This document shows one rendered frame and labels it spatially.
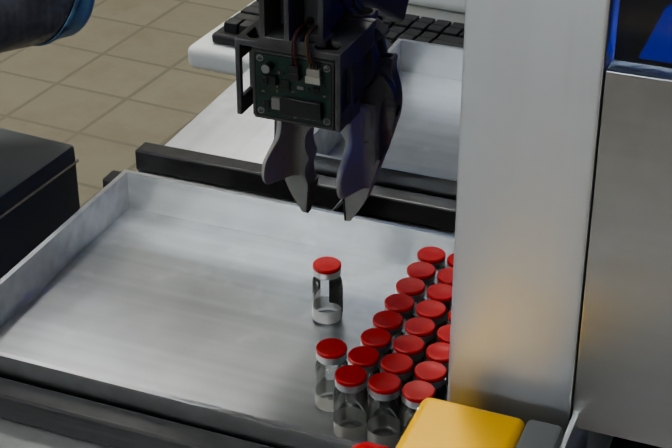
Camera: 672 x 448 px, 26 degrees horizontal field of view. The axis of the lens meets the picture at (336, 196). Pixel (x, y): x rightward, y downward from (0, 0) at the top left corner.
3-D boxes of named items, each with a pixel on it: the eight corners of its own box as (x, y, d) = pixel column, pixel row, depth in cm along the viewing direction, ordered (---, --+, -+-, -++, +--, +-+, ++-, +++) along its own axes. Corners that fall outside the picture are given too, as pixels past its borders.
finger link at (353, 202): (319, 251, 97) (303, 124, 92) (352, 210, 101) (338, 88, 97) (363, 255, 95) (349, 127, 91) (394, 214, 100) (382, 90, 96)
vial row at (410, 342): (477, 308, 106) (480, 254, 104) (394, 454, 92) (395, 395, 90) (449, 302, 107) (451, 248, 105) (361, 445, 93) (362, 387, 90)
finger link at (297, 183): (240, 229, 98) (250, 109, 94) (276, 190, 103) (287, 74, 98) (282, 243, 97) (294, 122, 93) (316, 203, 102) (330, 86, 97)
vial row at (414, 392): (507, 314, 106) (511, 260, 103) (427, 462, 91) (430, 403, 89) (478, 308, 106) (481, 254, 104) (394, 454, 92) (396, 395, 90)
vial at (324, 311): (346, 312, 106) (347, 262, 104) (335, 328, 104) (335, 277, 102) (319, 306, 107) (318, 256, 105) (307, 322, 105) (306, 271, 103)
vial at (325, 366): (353, 398, 97) (353, 341, 95) (340, 417, 95) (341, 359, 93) (322, 390, 98) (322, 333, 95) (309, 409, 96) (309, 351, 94)
